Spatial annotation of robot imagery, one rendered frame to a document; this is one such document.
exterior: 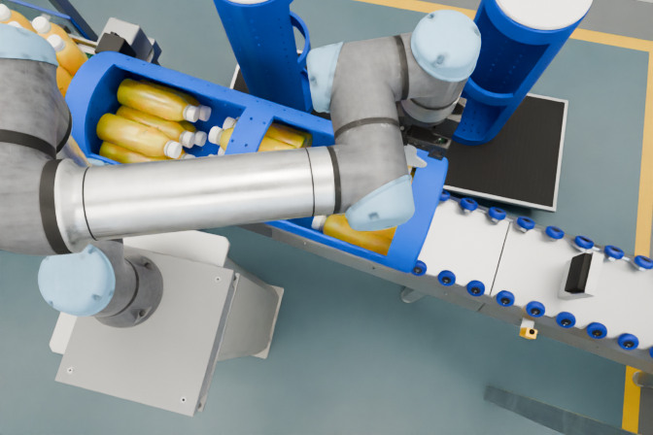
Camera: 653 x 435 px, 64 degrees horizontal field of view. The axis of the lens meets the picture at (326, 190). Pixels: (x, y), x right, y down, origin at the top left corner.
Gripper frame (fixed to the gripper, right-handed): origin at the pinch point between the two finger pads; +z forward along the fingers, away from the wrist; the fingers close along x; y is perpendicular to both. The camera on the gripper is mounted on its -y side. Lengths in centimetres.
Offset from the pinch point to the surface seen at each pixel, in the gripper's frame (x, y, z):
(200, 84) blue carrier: 9, -49, 24
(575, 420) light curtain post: -32, 63, 58
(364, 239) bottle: -10.6, -1.1, 34.8
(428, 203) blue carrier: -1.8, 9.2, 20.6
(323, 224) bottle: -10.3, -11.6, 36.7
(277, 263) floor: -13, -37, 144
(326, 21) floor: 109, -58, 143
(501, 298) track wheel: -11, 35, 47
